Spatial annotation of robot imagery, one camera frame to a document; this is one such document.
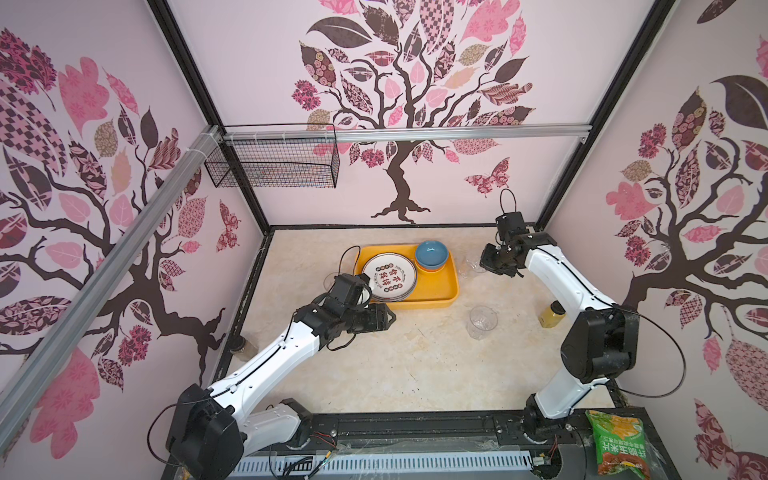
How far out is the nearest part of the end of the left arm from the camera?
21.8 inches

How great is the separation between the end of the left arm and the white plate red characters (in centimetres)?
22

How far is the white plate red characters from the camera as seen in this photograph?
993mm
